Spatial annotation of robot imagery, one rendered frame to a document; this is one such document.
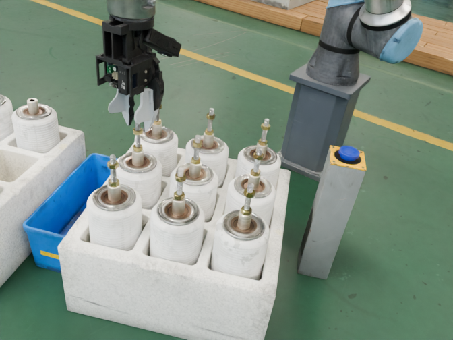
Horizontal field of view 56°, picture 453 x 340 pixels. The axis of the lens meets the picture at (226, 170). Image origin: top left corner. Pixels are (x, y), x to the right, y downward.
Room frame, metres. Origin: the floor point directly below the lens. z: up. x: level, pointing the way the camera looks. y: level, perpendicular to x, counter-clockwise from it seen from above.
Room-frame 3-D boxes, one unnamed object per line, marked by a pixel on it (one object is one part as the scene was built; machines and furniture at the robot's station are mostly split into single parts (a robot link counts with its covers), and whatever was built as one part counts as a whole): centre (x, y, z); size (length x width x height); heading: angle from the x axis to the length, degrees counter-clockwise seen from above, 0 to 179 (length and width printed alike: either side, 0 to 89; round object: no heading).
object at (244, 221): (0.57, -0.04, 0.26); 0.02 x 0.02 x 0.03
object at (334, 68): (1.21, -0.27, 0.35); 0.15 x 0.15 x 0.10
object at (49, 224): (0.76, 0.32, 0.06); 0.30 x 0.11 x 0.12; 171
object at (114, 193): (0.59, 0.19, 0.26); 0.02 x 0.02 x 0.03
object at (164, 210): (0.58, 0.07, 0.25); 0.08 x 0.08 x 0.01
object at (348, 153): (0.74, -0.24, 0.32); 0.04 x 0.04 x 0.02
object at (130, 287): (0.70, 0.06, 0.09); 0.39 x 0.39 x 0.18; 84
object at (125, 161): (0.71, 0.18, 0.25); 0.08 x 0.08 x 0.01
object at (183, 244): (0.58, 0.07, 0.16); 0.10 x 0.10 x 0.18
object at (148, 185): (0.71, 0.18, 0.16); 0.10 x 0.10 x 0.18
